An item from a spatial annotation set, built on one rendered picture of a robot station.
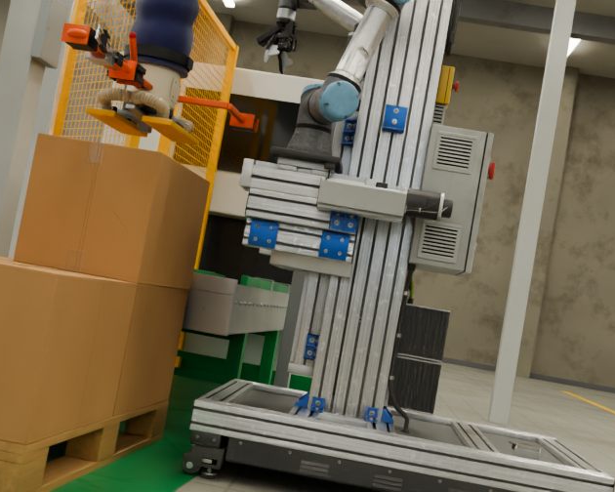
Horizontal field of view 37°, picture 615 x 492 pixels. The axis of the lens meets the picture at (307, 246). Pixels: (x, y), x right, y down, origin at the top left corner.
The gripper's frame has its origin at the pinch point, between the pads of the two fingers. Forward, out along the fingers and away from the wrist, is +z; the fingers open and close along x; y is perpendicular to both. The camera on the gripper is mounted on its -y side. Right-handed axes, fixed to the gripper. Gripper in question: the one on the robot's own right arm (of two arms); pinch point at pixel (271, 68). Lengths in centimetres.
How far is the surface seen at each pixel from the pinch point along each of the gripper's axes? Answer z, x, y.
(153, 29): 12, -79, 0
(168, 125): 43, -80, 14
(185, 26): 7, -70, 6
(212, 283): 90, -27, 7
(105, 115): 43, -86, -6
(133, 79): 33, -95, 9
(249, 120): 29.7, -34.9, 15.2
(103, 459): 146, -93, 22
